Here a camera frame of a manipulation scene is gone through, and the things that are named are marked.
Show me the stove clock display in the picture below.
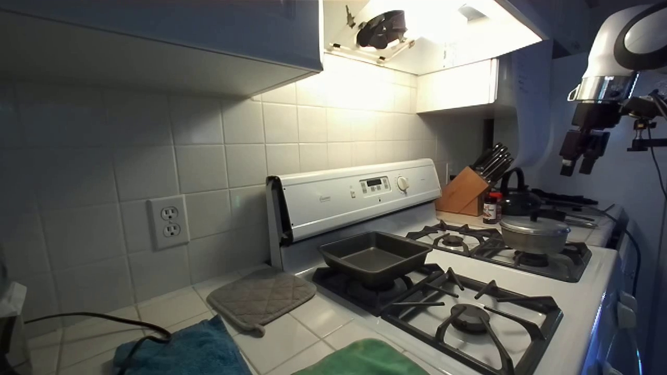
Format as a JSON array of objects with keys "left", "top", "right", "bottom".
[{"left": 356, "top": 173, "right": 393, "bottom": 199}]

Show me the white wall outlet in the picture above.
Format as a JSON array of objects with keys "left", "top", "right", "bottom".
[{"left": 146, "top": 193, "right": 192, "bottom": 252}]

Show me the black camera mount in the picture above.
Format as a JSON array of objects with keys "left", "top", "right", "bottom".
[{"left": 618, "top": 89, "right": 667, "bottom": 156}]

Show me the black square baking pan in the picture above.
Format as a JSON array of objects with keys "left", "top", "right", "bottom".
[{"left": 319, "top": 230, "right": 434, "bottom": 289}]

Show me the black handled knife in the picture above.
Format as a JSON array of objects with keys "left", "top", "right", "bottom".
[
  {"left": 490, "top": 142, "right": 516, "bottom": 184},
  {"left": 479, "top": 145, "right": 510, "bottom": 181},
  {"left": 471, "top": 151, "right": 502, "bottom": 180}
]

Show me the blue overhead cabinet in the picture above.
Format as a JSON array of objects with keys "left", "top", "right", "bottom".
[{"left": 0, "top": 0, "right": 324, "bottom": 98}]

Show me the white gas stove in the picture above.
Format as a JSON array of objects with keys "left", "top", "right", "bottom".
[{"left": 265, "top": 156, "right": 621, "bottom": 375}]

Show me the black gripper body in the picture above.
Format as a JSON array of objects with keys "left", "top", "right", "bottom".
[{"left": 563, "top": 98, "right": 617, "bottom": 153}]

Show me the silver pot lid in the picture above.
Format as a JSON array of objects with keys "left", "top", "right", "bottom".
[{"left": 497, "top": 212, "right": 570, "bottom": 238}]

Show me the wooden knife block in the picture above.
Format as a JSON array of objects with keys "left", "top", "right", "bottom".
[{"left": 436, "top": 164, "right": 492, "bottom": 219}]

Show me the black kettle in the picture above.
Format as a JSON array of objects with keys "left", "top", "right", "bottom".
[{"left": 497, "top": 167, "right": 536, "bottom": 219}]

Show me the white overhead cabinet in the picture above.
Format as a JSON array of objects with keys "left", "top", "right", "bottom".
[{"left": 414, "top": 56, "right": 520, "bottom": 118}]

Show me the blue towel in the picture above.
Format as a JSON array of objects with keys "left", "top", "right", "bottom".
[{"left": 110, "top": 314, "right": 255, "bottom": 375}]

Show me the silver pot with black handle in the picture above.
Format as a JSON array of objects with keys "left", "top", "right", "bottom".
[{"left": 497, "top": 212, "right": 573, "bottom": 256}]

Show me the jar with red lid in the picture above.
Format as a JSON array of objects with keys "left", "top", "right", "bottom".
[{"left": 482, "top": 191, "right": 507, "bottom": 226}]

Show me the white range hood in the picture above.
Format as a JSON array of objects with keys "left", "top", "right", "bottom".
[{"left": 321, "top": 0, "right": 546, "bottom": 77}]

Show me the grey pot holder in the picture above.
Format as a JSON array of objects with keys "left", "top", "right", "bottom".
[{"left": 206, "top": 268, "right": 319, "bottom": 338}]

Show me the black stove grate under pan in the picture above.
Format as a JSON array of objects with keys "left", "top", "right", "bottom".
[{"left": 311, "top": 260, "right": 565, "bottom": 375}]

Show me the black hood fan motor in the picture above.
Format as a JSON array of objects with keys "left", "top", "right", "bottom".
[{"left": 355, "top": 9, "right": 409, "bottom": 53}]

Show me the green towel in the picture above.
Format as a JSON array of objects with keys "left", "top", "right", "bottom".
[{"left": 293, "top": 338, "right": 429, "bottom": 375}]

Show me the black power cable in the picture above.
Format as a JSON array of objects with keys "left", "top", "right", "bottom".
[{"left": 20, "top": 311, "right": 173, "bottom": 375}]

